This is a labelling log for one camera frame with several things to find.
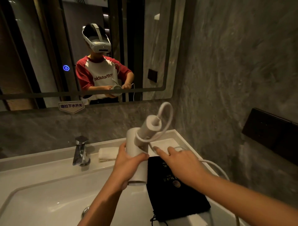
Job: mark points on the flat white towel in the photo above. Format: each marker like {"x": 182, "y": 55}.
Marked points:
{"x": 164, "y": 143}

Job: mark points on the white hair dryer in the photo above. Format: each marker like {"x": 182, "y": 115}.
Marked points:
{"x": 151, "y": 125}

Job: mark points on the black wall panel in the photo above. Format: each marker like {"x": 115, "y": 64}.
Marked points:
{"x": 272, "y": 135}

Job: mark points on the person's left thumb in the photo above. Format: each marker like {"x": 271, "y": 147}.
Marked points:
{"x": 138, "y": 157}

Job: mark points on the blue lit touch button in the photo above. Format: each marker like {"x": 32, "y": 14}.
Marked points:
{"x": 66, "y": 68}

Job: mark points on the chrome faucet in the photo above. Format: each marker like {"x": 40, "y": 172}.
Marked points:
{"x": 80, "y": 151}

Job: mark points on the person's right hand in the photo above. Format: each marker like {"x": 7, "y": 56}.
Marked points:
{"x": 186, "y": 167}

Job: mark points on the folded white towel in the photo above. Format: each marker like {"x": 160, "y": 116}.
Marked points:
{"x": 108, "y": 153}

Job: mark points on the person's right forearm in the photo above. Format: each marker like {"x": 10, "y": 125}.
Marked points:
{"x": 251, "y": 202}

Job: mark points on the person's right thumb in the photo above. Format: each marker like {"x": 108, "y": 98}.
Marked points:
{"x": 161, "y": 153}

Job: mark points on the wall mirror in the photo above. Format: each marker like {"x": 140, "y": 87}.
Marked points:
{"x": 35, "y": 46}

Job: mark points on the white label sticker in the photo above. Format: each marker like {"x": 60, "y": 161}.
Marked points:
{"x": 71, "y": 107}

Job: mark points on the person's left hand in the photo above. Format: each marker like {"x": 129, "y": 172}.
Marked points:
{"x": 124, "y": 170}

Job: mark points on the white sink basin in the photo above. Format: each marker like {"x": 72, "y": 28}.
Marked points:
{"x": 46, "y": 198}

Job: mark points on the person's left forearm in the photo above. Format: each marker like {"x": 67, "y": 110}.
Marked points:
{"x": 102, "y": 207}

